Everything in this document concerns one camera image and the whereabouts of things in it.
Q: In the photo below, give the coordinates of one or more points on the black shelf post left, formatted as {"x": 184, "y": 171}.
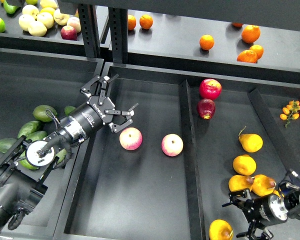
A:
{"x": 89, "y": 30}

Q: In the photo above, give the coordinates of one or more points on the dark red shelf apple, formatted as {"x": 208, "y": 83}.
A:
{"x": 68, "y": 33}

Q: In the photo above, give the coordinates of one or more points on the bright red apple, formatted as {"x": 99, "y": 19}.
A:
{"x": 210, "y": 89}

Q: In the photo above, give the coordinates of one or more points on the lower right yellow pear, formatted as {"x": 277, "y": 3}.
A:
{"x": 263, "y": 185}

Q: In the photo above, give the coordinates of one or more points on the centre shelf orange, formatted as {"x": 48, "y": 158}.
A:
{"x": 206, "y": 42}

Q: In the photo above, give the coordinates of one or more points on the black shelf post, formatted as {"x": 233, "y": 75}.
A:
{"x": 118, "y": 23}
{"x": 89, "y": 30}

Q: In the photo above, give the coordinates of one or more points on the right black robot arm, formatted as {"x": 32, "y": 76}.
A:
{"x": 289, "y": 190}

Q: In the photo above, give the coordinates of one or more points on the black tray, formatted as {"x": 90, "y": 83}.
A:
{"x": 29, "y": 79}
{"x": 146, "y": 195}

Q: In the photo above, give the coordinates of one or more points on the large right shelf orange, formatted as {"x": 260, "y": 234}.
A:
{"x": 250, "y": 34}

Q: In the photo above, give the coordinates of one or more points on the yellow pear with brown spot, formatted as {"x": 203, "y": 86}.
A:
{"x": 220, "y": 229}

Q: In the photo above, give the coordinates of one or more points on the left pink apple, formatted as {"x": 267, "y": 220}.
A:
{"x": 130, "y": 138}

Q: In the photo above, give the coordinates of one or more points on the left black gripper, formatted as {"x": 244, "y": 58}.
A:
{"x": 99, "y": 110}

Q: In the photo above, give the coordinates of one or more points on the pale yellow pear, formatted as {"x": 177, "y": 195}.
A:
{"x": 37, "y": 29}

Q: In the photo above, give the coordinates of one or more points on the black shelf post right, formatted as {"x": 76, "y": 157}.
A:
{"x": 118, "y": 23}

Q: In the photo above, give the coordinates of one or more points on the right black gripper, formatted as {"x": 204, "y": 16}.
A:
{"x": 260, "y": 213}

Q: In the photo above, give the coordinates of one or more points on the orange cherry tomato bunch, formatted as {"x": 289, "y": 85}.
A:
{"x": 290, "y": 112}

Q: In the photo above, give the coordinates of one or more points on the middle yellow pear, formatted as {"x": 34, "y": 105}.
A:
{"x": 244, "y": 165}

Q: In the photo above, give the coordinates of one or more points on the green avocado by divider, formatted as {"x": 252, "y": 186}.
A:
{"x": 68, "y": 109}

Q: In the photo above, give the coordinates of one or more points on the upper yellow pear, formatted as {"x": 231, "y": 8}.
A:
{"x": 250, "y": 142}

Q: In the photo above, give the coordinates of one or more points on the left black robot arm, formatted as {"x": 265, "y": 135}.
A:
{"x": 22, "y": 189}

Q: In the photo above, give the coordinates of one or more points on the front right shelf orange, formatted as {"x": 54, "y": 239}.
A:
{"x": 247, "y": 56}

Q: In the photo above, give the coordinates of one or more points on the small right shelf orange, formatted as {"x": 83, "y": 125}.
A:
{"x": 258, "y": 49}

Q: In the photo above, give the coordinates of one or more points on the black centre tray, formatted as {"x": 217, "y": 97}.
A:
{"x": 146, "y": 195}

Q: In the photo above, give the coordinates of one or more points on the pink apple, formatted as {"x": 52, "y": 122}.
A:
{"x": 130, "y": 138}
{"x": 172, "y": 145}

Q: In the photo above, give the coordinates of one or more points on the right pink apple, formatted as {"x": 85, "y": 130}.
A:
{"x": 172, "y": 145}

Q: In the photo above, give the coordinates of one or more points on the black left tray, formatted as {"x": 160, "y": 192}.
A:
{"x": 29, "y": 79}

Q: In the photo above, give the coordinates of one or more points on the lower left yellow pear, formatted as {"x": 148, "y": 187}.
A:
{"x": 240, "y": 182}

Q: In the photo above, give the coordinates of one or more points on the left shelf orange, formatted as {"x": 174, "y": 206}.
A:
{"x": 131, "y": 22}

